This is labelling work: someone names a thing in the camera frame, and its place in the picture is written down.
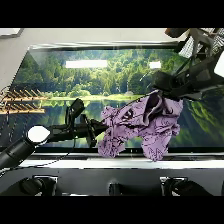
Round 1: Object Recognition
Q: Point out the purple patterned top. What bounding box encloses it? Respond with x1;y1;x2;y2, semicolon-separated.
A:
96;89;185;163

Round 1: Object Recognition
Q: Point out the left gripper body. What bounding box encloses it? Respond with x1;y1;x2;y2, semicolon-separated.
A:
79;113;110;148

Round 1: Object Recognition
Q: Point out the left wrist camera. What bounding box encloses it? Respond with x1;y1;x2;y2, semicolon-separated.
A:
64;97;86;127

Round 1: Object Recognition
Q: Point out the brown clothes hanger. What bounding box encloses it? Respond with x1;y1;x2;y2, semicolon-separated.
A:
2;87;47;104
0;101;46;116

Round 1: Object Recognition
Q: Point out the brown garment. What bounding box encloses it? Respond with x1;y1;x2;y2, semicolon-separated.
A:
164;27;192;39

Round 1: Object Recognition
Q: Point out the striped shirt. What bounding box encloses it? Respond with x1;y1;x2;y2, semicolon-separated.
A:
179;27;224;61

